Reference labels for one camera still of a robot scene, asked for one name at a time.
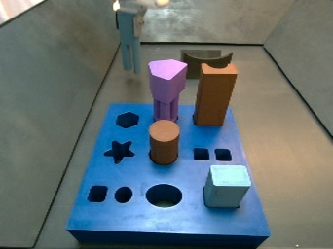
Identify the light blue square-circle peg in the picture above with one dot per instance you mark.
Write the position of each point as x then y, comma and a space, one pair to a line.
129, 43

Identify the blue shape-sorting board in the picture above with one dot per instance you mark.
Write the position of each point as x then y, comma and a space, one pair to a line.
140, 203

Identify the dark grey crescent block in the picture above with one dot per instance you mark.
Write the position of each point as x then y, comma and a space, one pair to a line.
195, 57

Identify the brown cylinder peg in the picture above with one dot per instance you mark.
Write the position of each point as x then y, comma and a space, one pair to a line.
163, 141

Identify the purple pentagon peg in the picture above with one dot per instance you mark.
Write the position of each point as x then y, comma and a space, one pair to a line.
167, 80

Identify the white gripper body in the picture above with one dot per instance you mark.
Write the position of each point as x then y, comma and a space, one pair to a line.
137, 6

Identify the light teal cube block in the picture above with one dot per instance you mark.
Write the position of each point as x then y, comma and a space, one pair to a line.
226, 186

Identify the brown rectangular block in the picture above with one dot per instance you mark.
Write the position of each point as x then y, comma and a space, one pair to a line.
215, 87

